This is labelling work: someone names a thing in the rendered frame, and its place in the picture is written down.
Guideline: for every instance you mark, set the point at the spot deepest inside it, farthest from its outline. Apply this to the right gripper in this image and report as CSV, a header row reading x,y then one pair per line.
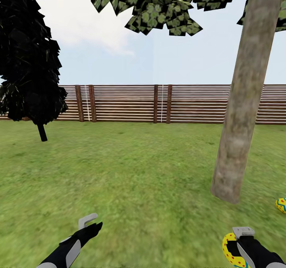
x,y
232,247

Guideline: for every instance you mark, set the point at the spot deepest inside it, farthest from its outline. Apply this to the tree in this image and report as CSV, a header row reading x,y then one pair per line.
x,y
261,19
30,65

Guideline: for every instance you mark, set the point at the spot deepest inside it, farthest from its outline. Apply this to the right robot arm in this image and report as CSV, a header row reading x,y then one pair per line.
x,y
256,255

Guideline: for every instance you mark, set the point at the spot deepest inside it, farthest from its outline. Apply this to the easter egg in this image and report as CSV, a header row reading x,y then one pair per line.
x,y
237,261
281,204

